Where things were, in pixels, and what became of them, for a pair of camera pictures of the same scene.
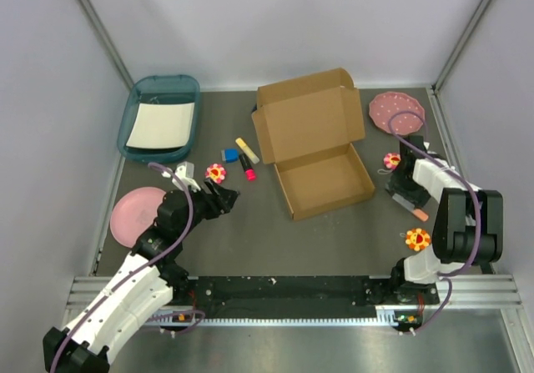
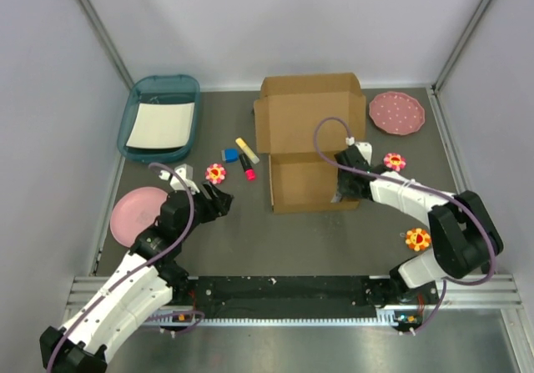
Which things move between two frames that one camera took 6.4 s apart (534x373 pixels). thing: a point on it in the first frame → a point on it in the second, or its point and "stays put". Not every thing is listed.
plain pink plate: x=133 y=211 stays put
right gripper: x=419 y=197 → x=343 y=189
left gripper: x=219 y=202 stays put
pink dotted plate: x=385 y=104 stays put
